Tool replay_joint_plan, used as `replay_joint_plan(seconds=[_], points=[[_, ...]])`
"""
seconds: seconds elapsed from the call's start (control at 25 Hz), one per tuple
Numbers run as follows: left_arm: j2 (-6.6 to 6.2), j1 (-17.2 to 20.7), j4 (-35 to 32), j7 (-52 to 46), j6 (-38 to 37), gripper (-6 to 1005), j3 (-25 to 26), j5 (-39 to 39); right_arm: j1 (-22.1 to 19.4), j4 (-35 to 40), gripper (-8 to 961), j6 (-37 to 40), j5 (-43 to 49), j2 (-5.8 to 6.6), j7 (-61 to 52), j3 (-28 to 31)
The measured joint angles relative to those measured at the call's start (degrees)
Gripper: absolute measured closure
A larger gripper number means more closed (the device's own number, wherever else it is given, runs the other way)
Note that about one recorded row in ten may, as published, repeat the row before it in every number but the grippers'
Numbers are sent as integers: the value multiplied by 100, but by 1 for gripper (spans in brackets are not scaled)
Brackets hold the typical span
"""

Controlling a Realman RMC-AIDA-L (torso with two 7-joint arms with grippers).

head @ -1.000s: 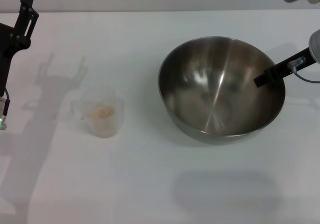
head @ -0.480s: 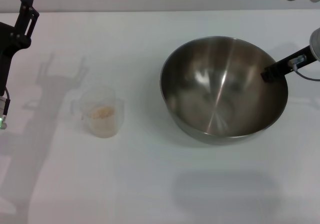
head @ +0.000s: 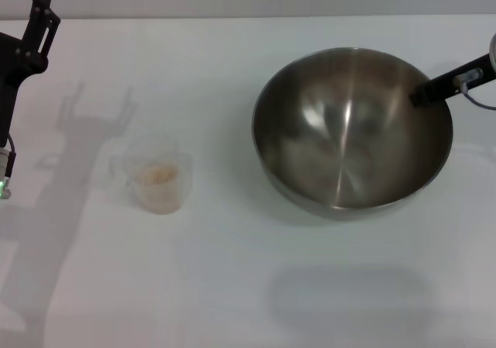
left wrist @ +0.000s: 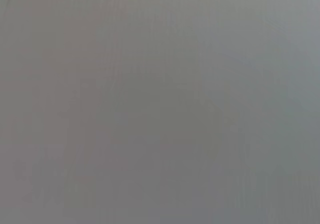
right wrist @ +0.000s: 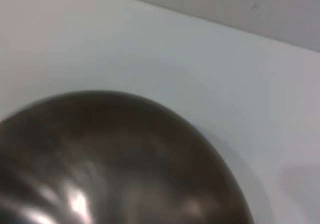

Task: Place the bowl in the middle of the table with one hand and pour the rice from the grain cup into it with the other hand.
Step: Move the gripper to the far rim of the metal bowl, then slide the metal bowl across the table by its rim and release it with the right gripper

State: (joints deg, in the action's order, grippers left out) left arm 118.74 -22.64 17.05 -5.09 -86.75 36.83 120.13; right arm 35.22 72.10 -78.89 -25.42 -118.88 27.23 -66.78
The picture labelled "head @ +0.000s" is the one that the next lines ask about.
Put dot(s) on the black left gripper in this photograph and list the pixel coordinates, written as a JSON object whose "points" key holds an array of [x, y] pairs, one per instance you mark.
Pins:
{"points": [[11, 65]]}

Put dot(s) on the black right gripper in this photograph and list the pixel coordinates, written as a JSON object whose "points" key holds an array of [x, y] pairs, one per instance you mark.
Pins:
{"points": [[461, 74]]}

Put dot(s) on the rice grains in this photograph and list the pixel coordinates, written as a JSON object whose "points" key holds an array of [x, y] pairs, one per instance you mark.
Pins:
{"points": [[158, 174]]}

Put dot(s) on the clear plastic measuring cup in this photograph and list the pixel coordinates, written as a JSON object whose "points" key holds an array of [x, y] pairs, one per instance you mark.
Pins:
{"points": [[159, 193]]}

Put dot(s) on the large stainless steel bowl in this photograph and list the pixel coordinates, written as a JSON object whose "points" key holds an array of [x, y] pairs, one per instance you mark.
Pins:
{"points": [[348, 138]]}

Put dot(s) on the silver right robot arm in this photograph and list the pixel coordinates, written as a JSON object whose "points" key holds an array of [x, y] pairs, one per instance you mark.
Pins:
{"points": [[493, 53]]}

